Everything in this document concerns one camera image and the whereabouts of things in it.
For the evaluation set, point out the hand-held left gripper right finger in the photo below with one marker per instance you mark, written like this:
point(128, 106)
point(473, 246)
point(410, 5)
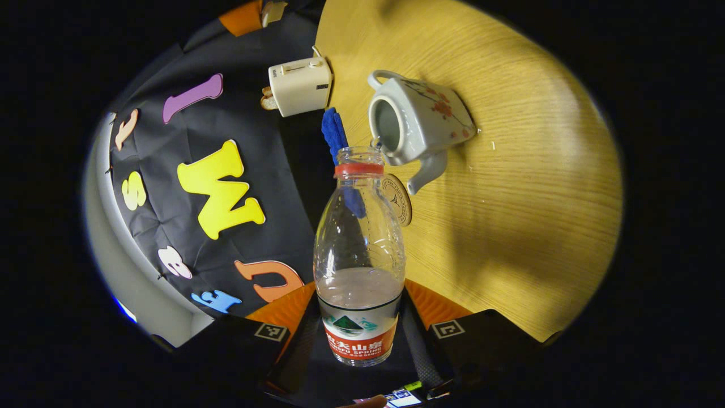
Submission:
point(419, 351)

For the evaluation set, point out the black backdrop cloth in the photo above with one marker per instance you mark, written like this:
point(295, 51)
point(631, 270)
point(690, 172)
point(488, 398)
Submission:
point(266, 170)

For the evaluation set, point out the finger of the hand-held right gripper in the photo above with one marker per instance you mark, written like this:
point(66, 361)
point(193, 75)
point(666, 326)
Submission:
point(241, 20)

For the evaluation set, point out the computer monitor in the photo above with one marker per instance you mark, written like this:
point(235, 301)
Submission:
point(403, 400)

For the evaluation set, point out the white toaster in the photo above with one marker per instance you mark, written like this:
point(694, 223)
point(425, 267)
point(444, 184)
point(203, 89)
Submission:
point(300, 85)

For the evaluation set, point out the clear plastic water bottle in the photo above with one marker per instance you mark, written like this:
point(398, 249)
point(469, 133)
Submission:
point(359, 255)

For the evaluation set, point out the round brown coaster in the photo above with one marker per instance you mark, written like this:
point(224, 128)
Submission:
point(399, 198)

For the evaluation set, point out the blue folded towel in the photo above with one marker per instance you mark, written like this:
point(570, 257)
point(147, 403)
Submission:
point(333, 130)

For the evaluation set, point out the white floral teacup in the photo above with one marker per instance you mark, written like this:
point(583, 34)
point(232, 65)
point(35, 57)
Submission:
point(422, 119)

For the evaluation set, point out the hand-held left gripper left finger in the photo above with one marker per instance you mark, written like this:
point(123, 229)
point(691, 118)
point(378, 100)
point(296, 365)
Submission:
point(297, 345)

